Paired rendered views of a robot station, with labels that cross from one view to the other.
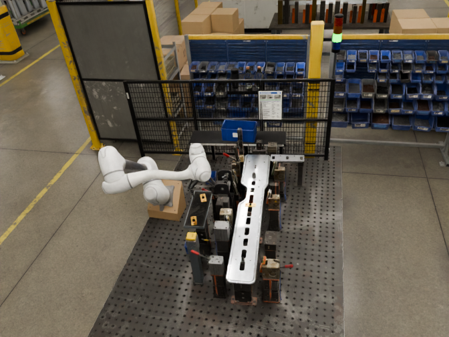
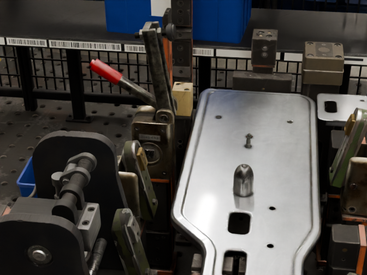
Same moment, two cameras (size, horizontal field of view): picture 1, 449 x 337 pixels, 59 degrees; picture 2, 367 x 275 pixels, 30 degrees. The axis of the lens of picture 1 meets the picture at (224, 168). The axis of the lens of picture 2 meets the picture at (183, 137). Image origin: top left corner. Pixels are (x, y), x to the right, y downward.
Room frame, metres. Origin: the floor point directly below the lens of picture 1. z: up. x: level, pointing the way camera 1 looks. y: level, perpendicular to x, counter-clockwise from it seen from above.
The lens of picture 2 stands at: (1.74, -0.10, 1.66)
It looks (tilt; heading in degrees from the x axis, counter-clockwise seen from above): 33 degrees down; 357
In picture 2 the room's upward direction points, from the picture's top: 1 degrees counter-clockwise
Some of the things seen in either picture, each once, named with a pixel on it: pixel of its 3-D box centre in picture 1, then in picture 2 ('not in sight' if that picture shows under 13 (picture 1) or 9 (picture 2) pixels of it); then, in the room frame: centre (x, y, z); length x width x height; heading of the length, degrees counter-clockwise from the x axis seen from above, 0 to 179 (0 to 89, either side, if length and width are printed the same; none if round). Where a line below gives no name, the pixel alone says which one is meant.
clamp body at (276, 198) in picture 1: (274, 212); not in sight; (2.27, -0.35, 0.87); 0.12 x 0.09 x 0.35; 79
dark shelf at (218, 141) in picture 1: (237, 138); (172, 28); (3.17, -0.15, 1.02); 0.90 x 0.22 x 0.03; 79
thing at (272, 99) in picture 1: (270, 105); not in sight; (3.23, -0.47, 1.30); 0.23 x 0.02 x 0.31; 79
